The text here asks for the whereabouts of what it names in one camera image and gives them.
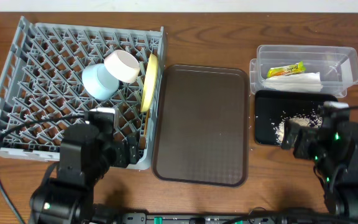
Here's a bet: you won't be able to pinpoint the rice food scraps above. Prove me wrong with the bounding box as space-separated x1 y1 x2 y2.
273 110 323 144

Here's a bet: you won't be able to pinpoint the wooden chopstick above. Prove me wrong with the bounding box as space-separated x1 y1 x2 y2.
143 110 150 137

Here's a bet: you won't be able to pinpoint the light blue bowl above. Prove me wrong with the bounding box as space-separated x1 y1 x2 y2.
81 63 119 100

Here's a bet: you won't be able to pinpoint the green orange snack wrapper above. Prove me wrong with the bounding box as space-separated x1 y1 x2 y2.
267 61 306 78

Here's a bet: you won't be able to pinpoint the yellow round plate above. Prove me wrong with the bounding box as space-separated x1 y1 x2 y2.
140 54 158 113

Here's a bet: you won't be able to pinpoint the white pink small bowl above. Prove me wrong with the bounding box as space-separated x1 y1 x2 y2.
104 50 140 83

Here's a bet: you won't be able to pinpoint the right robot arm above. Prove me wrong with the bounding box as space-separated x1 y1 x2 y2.
281 119 358 218

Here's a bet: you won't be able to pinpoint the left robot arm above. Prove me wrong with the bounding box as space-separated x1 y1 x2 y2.
29 124 139 223

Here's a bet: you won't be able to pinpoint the black waste tray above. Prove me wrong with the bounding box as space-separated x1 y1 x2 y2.
255 90 337 146

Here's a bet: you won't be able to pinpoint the clear plastic waste bin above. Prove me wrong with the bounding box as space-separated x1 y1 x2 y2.
250 45 358 98

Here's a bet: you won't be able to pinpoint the grey plastic dishwasher rack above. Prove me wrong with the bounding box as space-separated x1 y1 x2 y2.
0 18 167 170

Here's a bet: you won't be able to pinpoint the dark brown serving tray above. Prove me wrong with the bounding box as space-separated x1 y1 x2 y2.
152 65 249 187

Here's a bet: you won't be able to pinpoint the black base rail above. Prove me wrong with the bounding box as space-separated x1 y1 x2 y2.
88 212 358 224

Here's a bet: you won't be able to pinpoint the left black cable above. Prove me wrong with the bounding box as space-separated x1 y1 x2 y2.
0 113 86 224

